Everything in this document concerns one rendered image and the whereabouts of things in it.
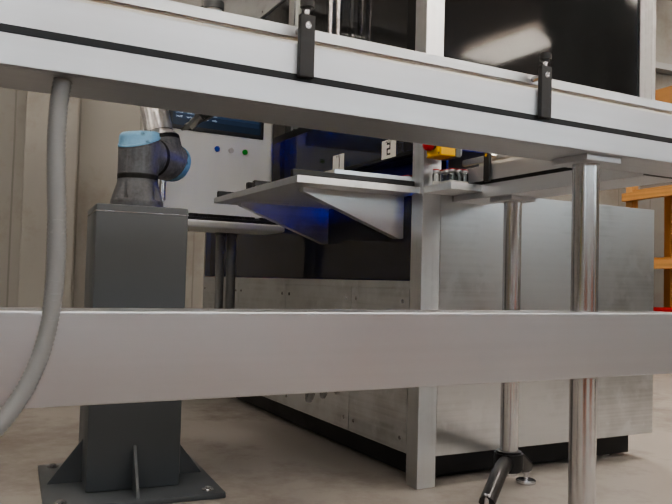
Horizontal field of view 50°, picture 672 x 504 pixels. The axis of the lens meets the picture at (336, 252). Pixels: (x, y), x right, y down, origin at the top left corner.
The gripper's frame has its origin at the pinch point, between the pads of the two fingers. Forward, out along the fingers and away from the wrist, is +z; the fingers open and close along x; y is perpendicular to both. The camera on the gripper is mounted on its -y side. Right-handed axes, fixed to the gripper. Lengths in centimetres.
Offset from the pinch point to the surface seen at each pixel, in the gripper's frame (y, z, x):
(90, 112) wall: -262, 138, 46
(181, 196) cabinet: -38, 32, 39
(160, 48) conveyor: 116, -44, -44
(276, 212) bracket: -10, -5, 50
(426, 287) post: 43, -44, 68
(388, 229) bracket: 28, -42, 54
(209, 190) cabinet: -44, 23, 45
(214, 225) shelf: -16, 19, 46
